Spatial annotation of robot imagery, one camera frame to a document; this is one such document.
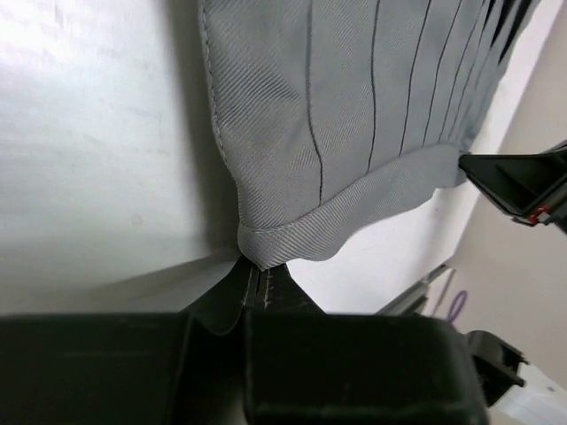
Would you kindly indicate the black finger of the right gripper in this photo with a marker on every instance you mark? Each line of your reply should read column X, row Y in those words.
column 530, row 188

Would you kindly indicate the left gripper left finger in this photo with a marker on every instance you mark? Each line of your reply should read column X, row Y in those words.
column 219, row 309

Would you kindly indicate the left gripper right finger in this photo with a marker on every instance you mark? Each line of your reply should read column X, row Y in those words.
column 274, row 290

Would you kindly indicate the grey pleated skirt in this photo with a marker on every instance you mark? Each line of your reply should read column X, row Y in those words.
column 333, row 115

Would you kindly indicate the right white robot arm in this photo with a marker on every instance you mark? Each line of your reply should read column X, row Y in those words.
column 512, row 384

